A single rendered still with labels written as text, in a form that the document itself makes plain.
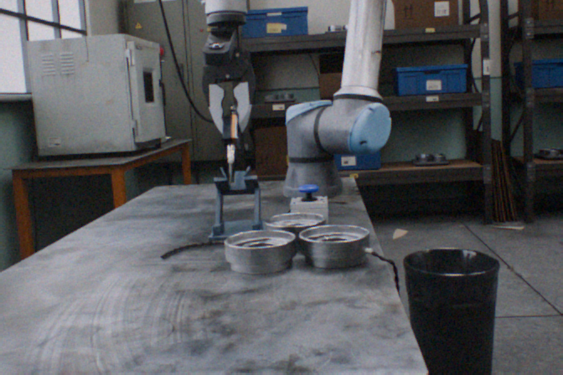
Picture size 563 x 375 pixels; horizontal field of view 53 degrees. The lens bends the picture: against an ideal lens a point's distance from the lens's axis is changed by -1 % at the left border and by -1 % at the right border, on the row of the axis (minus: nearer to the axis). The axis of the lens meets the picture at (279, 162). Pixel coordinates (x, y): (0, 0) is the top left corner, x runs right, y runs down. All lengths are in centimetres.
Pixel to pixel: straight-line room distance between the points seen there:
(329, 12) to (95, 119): 246
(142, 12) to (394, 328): 444
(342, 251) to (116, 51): 245
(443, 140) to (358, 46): 369
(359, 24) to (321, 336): 89
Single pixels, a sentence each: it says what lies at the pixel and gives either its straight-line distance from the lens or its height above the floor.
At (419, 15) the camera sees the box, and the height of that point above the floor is 160.
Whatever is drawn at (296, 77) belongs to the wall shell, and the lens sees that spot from 488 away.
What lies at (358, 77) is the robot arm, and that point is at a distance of 132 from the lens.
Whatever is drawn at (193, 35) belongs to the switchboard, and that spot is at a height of 159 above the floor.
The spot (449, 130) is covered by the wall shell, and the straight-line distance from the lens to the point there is 499.
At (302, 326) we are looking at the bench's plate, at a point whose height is 80.
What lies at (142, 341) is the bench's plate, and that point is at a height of 80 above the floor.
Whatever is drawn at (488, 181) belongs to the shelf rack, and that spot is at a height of 34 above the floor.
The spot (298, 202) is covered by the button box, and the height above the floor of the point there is 85.
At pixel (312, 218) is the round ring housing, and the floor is 83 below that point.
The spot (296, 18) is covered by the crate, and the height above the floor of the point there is 163.
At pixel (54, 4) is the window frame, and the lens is 411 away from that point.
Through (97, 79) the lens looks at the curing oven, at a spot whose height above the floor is 120.
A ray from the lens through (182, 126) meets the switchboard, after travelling 478.
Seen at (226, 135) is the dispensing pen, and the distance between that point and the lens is 101.
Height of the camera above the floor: 105
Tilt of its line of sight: 6 degrees down
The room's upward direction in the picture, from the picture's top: 3 degrees counter-clockwise
